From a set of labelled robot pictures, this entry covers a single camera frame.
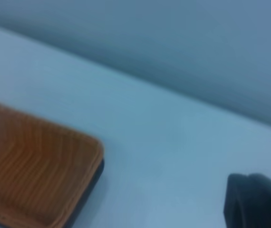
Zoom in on dark brown wicker basket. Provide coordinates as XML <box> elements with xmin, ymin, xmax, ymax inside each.
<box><xmin>70</xmin><ymin>155</ymin><xmax>106</xmax><ymax>228</ymax></box>

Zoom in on orange wicker basket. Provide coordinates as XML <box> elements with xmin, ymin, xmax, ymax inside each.
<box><xmin>0</xmin><ymin>101</ymin><xmax>105</xmax><ymax>228</ymax></box>

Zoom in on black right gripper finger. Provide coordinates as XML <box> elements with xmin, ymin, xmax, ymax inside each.
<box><xmin>222</xmin><ymin>173</ymin><xmax>271</xmax><ymax>228</ymax></box>

